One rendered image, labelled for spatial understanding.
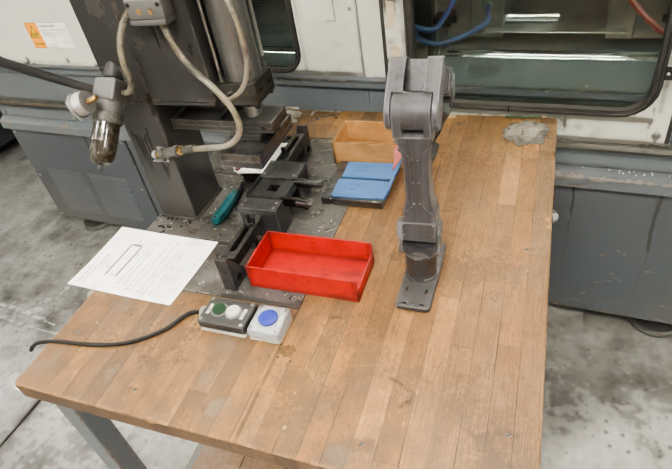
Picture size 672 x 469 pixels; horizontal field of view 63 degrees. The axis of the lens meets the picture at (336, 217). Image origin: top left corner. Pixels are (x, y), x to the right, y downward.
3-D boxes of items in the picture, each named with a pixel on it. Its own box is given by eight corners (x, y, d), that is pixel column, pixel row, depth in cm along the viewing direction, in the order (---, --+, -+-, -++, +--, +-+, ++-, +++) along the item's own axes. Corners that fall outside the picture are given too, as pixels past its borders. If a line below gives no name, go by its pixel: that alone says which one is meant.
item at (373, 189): (390, 200, 133) (389, 190, 131) (331, 196, 138) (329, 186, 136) (396, 183, 138) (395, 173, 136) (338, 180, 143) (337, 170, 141)
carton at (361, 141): (423, 171, 145) (422, 146, 140) (335, 165, 153) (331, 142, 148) (432, 145, 154) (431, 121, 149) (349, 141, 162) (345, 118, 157)
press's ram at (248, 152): (269, 180, 119) (234, 50, 100) (170, 172, 128) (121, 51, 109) (299, 137, 132) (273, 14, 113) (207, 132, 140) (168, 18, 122)
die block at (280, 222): (282, 238, 131) (276, 214, 126) (246, 234, 134) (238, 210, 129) (311, 189, 145) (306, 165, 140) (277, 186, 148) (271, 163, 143)
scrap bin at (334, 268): (359, 302, 111) (355, 282, 107) (250, 286, 120) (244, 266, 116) (374, 262, 120) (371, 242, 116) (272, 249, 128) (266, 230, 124)
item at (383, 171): (399, 180, 139) (398, 170, 137) (342, 177, 143) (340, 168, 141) (404, 165, 144) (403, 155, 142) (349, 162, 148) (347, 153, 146)
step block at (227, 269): (236, 290, 119) (225, 261, 113) (225, 289, 120) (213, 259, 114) (249, 270, 124) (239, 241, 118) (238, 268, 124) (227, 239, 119)
